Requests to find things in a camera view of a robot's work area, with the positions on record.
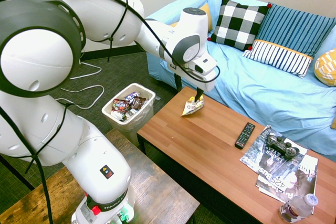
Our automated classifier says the black white checkered pillow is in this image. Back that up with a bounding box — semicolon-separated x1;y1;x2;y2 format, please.
207;0;272;51

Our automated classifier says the yellow white chip bag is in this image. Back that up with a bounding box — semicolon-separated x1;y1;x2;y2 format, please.
181;94;205;117

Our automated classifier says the clear plastic water bottle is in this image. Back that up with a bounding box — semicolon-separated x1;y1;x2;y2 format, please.
278;193;319;224

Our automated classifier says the white floor cable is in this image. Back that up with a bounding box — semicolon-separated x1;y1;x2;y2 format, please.
55;61;105;111

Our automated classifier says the reddish wooden coffee table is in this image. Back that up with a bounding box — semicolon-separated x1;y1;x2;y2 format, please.
136;85;336;224

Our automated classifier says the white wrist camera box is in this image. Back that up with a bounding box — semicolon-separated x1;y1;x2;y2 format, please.
188;52;218;76

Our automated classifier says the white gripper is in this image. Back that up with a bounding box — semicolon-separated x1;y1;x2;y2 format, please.
160;60;218;102

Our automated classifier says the white plastic trash bin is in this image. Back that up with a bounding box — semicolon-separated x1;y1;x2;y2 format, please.
101;82;156;147

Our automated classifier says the dark cover magazine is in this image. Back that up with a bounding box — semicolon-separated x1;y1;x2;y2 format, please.
239;125;308;183

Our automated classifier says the light blue sofa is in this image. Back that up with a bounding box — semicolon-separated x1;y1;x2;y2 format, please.
146;0;336;162

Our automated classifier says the blue striped pillow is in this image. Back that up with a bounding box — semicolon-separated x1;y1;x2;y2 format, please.
256;3;336;58

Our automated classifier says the crumpled white paper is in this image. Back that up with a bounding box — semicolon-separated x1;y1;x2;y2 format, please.
110;110;127;122

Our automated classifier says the black game controller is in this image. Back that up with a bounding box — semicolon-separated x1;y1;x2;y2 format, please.
266;134;300;161

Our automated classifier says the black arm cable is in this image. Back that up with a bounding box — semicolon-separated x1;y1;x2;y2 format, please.
0;0;221;224

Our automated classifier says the brown snack wrapper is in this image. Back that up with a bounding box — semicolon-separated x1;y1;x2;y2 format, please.
130;97;148;110

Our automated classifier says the red candy wrapper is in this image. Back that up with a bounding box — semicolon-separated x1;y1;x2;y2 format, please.
112;99;131;113

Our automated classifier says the yellow white patterned bolster pillow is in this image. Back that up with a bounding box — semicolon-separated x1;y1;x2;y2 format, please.
314;48;336;87

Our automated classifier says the business magazine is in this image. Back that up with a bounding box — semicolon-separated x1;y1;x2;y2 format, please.
255;154;319;205

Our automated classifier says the white navy striped pillow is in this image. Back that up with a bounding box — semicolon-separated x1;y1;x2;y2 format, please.
241;39;313;79

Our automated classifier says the rustic dark wooden table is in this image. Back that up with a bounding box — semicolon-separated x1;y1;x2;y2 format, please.
0;129;201;224

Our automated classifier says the black TV remote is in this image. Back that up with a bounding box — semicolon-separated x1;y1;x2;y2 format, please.
234;122;256;150

